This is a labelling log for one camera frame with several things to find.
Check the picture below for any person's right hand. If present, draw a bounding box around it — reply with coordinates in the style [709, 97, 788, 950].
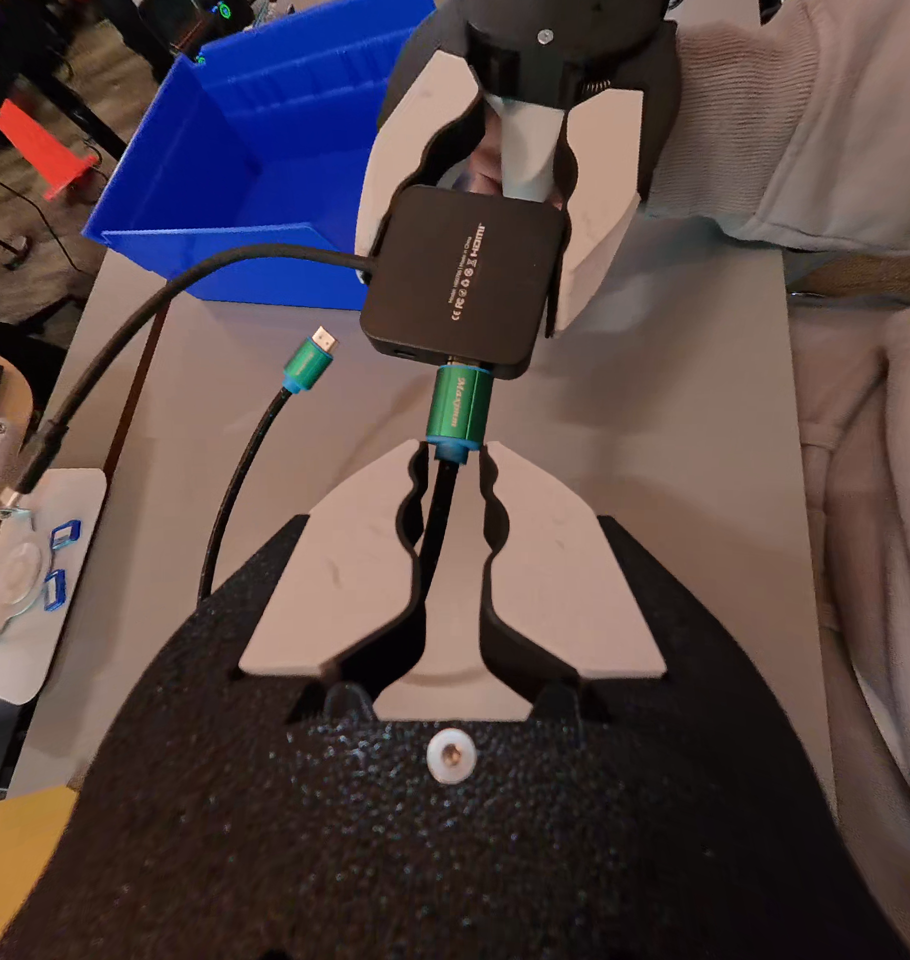
[466, 101, 507, 196]

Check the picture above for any blue plastic bin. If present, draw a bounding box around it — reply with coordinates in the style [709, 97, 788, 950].
[82, 0, 437, 310]

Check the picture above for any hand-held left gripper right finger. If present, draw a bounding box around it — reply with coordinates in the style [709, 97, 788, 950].
[479, 440, 668, 678]

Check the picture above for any orange plastic object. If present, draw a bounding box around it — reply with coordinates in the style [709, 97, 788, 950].
[0, 97, 100, 200]

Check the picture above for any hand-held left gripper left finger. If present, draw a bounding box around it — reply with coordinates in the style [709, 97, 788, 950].
[237, 438, 434, 676]

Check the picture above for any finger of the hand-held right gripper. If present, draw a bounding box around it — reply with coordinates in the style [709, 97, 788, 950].
[353, 51, 494, 260]
[546, 88, 645, 337]

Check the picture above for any black braided adapter cable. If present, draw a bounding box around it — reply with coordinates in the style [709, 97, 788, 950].
[0, 249, 374, 520]

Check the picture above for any yellow plastic bin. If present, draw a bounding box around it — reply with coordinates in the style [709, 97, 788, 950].
[0, 783, 77, 946]

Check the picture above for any person's right forearm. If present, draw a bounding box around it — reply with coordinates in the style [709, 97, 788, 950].
[642, 0, 910, 260]

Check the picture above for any black square adapter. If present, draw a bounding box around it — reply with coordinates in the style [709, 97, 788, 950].
[359, 183, 570, 381]

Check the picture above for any green plug braided cable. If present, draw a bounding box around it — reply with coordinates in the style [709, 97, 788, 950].
[197, 324, 495, 601]

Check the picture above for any white stand base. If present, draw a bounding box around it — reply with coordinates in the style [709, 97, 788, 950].
[0, 468, 107, 706]

